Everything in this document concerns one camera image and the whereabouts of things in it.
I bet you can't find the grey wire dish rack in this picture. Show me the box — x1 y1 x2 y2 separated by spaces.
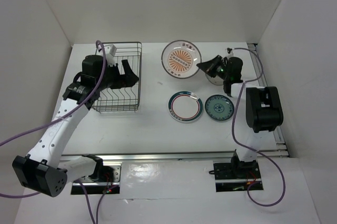
93 42 142 113

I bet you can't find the aluminium rail right side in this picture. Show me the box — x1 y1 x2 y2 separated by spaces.
247 42 290 158

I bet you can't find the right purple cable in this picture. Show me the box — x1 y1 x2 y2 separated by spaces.
227 46 286 207

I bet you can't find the aluminium rail front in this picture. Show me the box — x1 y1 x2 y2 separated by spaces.
61 149 289 161

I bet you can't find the aluminium rail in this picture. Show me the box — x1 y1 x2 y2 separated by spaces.
61 149 289 161
247 42 290 158

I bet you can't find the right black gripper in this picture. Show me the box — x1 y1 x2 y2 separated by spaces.
197 55 230 81

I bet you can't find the clear grey glass plate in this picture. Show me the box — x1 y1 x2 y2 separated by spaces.
205 74 223 86

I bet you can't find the blue patterned plate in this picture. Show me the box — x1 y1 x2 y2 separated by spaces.
205 94 235 122

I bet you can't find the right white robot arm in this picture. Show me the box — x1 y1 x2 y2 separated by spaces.
196 55 283 134

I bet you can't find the orange sunburst plate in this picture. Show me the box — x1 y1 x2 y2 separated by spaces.
161 40 202 79

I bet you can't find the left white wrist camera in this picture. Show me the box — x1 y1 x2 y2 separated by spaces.
104 44 117 66

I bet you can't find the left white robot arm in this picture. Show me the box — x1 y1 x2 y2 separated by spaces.
12 55 139 197

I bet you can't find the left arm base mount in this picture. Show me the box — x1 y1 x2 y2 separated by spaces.
79 162 122 195

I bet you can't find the teal red rimmed plate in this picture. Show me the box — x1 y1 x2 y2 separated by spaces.
167 91 204 123

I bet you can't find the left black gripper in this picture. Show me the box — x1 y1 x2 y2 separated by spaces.
96 59 138 91

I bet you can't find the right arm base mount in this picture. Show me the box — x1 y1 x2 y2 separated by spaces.
209 156 263 192

